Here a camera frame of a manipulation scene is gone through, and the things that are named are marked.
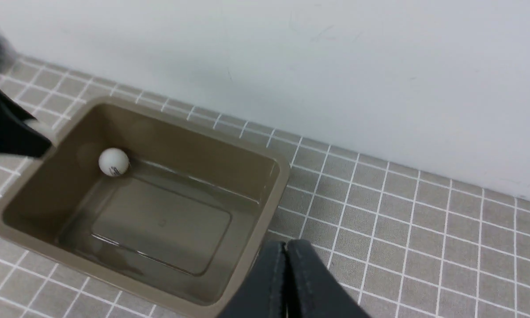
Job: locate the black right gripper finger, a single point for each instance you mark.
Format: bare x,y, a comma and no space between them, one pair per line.
312,291

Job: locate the olive green plastic bin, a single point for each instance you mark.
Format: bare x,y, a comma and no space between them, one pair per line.
181,228

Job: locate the white ball with black print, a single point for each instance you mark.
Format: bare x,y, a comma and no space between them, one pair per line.
113,162

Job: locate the grey checked tablecloth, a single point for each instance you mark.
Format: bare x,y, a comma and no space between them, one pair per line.
402,242

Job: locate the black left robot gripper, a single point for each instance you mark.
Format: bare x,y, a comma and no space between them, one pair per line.
18,133

